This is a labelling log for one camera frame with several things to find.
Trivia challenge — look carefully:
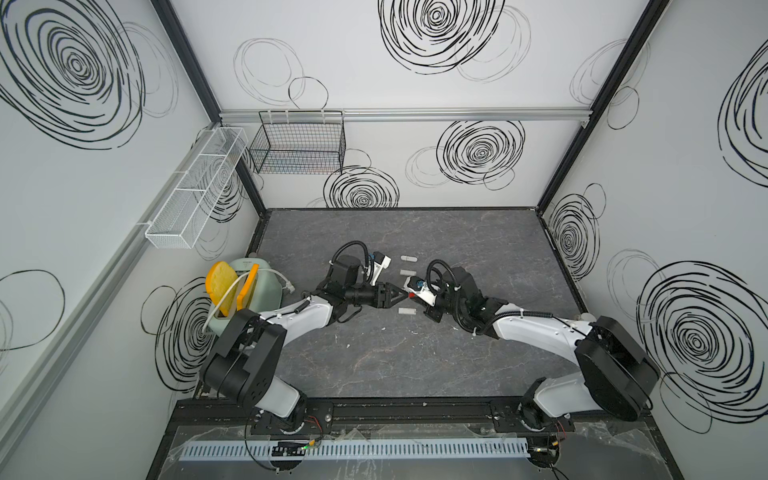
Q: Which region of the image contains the round yellow toast slice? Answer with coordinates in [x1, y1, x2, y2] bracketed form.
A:
[205, 261, 239, 317]

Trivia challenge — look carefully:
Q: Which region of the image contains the green toaster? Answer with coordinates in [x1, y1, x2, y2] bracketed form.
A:
[203, 258, 295, 336]

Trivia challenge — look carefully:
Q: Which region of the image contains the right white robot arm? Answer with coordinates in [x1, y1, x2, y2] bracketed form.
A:
[405, 261, 661, 431]

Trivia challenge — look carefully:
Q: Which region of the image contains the black corrugated cable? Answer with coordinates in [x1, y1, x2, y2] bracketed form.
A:
[329, 240, 370, 271]

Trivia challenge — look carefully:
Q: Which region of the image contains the white wire shelf basket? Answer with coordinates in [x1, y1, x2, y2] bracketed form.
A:
[145, 126, 247, 249]

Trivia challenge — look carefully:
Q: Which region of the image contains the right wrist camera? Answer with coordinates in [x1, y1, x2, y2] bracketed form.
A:
[408, 276, 436, 306]

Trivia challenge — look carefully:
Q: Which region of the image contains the black wire basket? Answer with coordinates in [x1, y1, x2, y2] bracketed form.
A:
[249, 110, 346, 175]

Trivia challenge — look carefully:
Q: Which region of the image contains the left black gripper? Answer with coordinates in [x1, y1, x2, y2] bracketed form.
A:
[343, 280, 406, 310]

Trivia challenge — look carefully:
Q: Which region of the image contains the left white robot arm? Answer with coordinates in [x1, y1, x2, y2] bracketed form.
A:
[200, 251, 408, 430]

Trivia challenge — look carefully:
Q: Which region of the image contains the grey slotted cable duct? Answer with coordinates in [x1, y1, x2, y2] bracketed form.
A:
[179, 438, 530, 461]

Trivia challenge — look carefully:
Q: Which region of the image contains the orange toast slice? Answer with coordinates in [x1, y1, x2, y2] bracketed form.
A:
[235, 264, 259, 311]

